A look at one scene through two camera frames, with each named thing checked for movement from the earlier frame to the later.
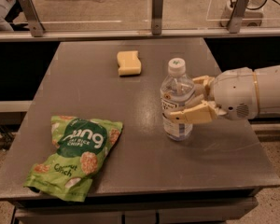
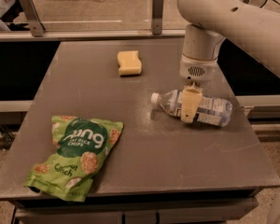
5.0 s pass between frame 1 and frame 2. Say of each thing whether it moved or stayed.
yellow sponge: stayed
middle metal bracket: stayed
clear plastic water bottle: moved
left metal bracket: stayed
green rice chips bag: stayed
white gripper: moved
